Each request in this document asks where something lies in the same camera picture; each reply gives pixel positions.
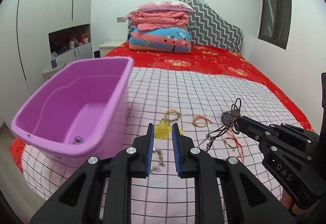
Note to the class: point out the grey chevron pillow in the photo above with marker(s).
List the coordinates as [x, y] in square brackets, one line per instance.
[207, 28]

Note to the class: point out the white wardrobe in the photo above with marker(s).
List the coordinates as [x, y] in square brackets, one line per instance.
[25, 44]

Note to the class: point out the black waste bin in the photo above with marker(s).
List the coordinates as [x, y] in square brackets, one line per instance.
[97, 54]

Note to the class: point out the dark framed window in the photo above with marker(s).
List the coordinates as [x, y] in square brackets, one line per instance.
[275, 22]

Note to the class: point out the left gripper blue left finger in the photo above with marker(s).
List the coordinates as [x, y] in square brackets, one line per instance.
[149, 148]

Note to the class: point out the wall switch plate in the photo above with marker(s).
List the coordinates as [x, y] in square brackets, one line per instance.
[121, 19]

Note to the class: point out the black wrist watch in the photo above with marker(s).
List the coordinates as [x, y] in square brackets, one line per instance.
[228, 116]

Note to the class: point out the purple plastic basin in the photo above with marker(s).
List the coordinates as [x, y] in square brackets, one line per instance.
[79, 112]

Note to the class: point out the large yellow flower clip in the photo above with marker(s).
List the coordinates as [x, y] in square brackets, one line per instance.
[162, 130]

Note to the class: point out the pink folded quilt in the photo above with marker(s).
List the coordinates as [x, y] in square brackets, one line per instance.
[162, 14]

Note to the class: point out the right hand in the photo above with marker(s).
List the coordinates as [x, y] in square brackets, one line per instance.
[288, 203]

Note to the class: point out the white bedside table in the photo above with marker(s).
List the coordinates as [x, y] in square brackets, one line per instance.
[107, 47]

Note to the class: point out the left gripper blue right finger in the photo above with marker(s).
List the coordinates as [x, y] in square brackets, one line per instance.
[176, 146]

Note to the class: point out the red patterned bedspread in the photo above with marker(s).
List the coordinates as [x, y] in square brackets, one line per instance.
[210, 61]

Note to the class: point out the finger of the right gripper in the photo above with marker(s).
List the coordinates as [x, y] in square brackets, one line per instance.
[250, 126]
[254, 137]

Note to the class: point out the colourful striped pillow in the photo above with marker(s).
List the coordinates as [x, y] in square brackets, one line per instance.
[152, 37]

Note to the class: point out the pink grid blanket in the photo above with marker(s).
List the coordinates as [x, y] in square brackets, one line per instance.
[200, 100]

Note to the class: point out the beige plastic stool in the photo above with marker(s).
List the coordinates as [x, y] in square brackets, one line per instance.
[49, 71]

